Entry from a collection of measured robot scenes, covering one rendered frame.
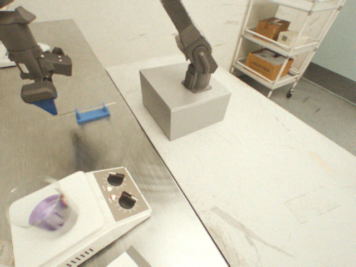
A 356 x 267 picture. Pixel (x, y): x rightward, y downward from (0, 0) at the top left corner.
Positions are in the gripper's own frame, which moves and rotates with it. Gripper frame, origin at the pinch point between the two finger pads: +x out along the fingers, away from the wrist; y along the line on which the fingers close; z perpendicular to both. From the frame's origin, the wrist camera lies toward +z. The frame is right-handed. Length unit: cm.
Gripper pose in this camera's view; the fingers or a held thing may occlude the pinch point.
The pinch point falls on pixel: (49, 94)
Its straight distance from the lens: 58.8
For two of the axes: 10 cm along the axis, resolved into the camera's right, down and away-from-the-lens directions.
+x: -0.5, 6.8, 7.4
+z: 8.9, -3.0, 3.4
